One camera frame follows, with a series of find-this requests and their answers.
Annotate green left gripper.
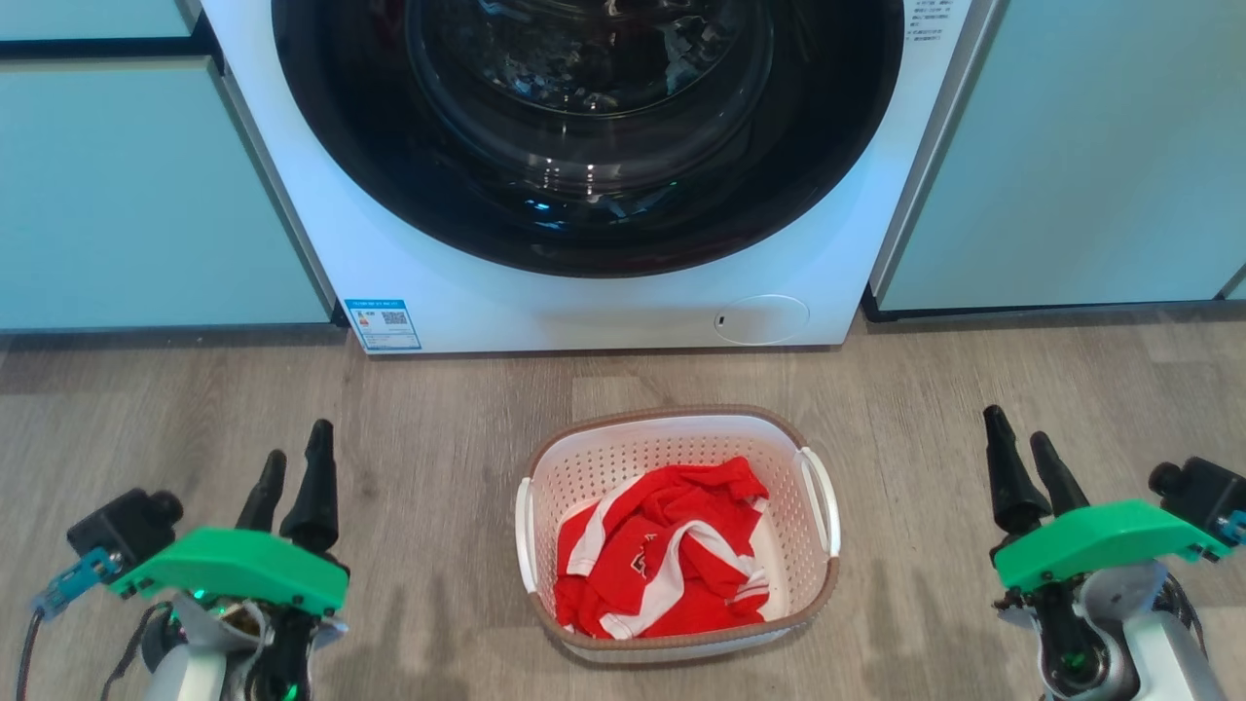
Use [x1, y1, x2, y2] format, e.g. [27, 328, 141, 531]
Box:
[109, 420, 349, 617]

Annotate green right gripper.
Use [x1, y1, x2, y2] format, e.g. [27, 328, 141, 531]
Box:
[983, 405, 1229, 593]

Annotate white perforated laundry basket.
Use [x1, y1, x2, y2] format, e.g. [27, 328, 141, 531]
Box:
[514, 405, 842, 665]

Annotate blue energy label sticker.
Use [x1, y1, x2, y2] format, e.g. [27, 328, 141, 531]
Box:
[343, 299, 422, 353]

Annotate white front-load washing machine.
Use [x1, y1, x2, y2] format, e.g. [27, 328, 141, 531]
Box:
[200, 0, 1004, 356]

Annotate round white filter cover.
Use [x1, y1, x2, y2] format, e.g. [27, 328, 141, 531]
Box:
[714, 294, 811, 346]

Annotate pale teal cabinet with drawer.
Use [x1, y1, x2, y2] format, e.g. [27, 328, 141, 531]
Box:
[0, 0, 338, 334]

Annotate red and white jersey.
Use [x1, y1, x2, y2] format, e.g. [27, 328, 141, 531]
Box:
[553, 456, 772, 641]

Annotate black round washer door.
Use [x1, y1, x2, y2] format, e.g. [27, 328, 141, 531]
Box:
[271, 0, 906, 279]

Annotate small printed text label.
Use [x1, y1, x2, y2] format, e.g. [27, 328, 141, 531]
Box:
[905, 0, 962, 46]

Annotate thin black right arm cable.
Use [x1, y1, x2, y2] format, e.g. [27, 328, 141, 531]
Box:
[1158, 572, 1210, 668]

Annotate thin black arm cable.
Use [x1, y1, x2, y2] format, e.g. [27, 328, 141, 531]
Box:
[1158, 572, 1210, 668]
[14, 606, 50, 701]

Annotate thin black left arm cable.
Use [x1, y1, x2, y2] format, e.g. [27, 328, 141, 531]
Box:
[14, 606, 50, 701]

